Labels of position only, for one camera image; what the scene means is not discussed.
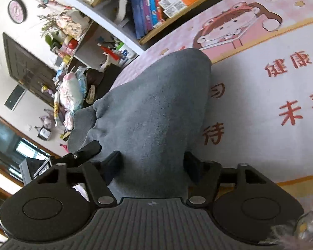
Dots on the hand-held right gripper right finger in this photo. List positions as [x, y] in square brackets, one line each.
[191, 167]

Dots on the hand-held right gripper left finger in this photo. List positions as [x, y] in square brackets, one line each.
[113, 164]

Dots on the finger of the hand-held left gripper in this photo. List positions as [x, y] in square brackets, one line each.
[87, 149]

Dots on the grey sweatshirt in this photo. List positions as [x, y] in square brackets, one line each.
[159, 109]

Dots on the wooden framed window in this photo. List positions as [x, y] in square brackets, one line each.
[2, 140]

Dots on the small purple plush toy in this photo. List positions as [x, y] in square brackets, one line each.
[47, 119]

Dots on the plush toy in plastic bag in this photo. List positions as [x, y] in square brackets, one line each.
[69, 91]

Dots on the dark brown bag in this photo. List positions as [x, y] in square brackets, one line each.
[99, 78]

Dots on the dark door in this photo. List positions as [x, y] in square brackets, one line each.
[26, 67]

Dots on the red figurine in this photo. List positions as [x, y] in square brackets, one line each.
[108, 50]

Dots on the pink cartoon printed table mat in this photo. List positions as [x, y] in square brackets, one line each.
[250, 83]

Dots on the white pen cup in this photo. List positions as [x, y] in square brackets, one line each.
[126, 53]

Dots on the white side shelf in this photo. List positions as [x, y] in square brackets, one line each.
[91, 41]

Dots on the group of small shelf ornaments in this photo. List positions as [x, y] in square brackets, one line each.
[67, 24]

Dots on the clear plastic wrap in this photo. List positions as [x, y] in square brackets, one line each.
[306, 226]

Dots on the wooden bookshelf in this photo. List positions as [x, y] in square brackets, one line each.
[172, 24]

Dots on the row of colourful books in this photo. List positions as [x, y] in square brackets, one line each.
[143, 10]

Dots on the grey wall panel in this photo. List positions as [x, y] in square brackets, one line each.
[14, 97]

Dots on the round pink wall clock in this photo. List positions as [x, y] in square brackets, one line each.
[17, 10]

